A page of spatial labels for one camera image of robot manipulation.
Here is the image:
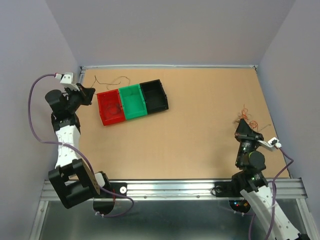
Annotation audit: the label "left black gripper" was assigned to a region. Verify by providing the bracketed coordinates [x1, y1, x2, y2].
[64, 83, 95, 113]

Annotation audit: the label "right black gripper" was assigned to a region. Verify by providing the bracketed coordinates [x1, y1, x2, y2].
[233, 117, 263, 167]

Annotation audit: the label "thin brown wire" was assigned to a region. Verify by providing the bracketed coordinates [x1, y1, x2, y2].
[93, 75, 132, 91]

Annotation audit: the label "orange black wire ball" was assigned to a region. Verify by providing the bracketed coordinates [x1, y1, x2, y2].
[232, 104, 272, 132]

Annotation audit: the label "red plastic bin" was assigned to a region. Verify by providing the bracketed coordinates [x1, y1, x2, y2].
[96, 89, 126, 126]

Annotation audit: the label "wires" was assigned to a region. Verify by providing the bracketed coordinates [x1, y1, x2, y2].
[103, 98, 123, 117]

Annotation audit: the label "green plastic bin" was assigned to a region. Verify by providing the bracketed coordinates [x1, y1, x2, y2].
[118, 84, 148, 120]

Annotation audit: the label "black plastic bin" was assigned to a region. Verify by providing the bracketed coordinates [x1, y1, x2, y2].
[139, 79, 169, 115]

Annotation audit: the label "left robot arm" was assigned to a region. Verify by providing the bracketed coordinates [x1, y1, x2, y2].
[45, 83, 112, 209]

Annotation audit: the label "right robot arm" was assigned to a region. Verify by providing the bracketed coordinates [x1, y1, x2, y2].
[230, 118, 310, 240]

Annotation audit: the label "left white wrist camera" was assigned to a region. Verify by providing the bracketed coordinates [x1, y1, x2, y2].
[54, 72, 74, 88]

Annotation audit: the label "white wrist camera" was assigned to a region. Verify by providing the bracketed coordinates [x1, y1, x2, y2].
[54, 72, 74, 88]
[258, 137, 282, 152]

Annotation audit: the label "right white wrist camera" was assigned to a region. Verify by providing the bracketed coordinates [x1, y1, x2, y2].
[258, 137, 282, 152]

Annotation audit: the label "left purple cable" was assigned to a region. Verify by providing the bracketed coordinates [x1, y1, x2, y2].
[27, 73, 135, 218]

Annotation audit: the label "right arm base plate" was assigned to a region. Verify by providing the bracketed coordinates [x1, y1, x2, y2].
[211, 181, 242, 198]

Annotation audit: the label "aluminium frame rail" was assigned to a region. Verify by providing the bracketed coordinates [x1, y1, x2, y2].
[29, 65, 316, 240]

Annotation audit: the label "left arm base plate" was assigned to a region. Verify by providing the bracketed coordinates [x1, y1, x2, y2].
[93, 181, 128, 199]

